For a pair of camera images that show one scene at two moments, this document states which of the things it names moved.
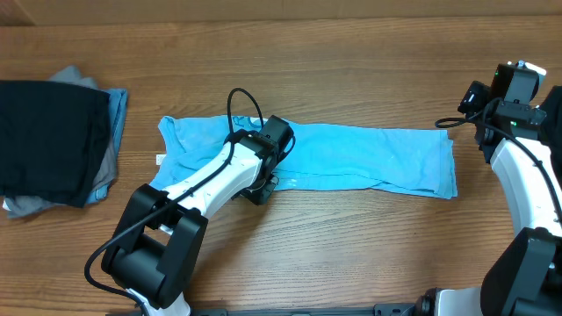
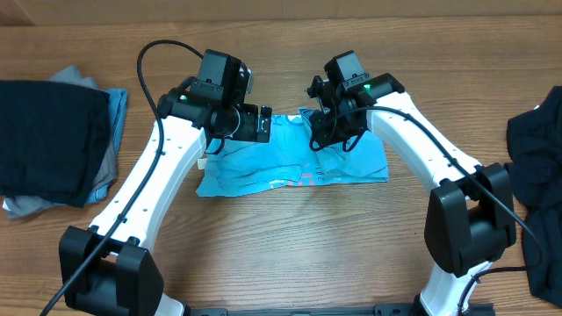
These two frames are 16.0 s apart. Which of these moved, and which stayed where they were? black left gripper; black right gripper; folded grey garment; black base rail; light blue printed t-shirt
Moved: light blue printed t-shirt; black right gripper; black left gripper
Stayed: folded grey garment; black base rail
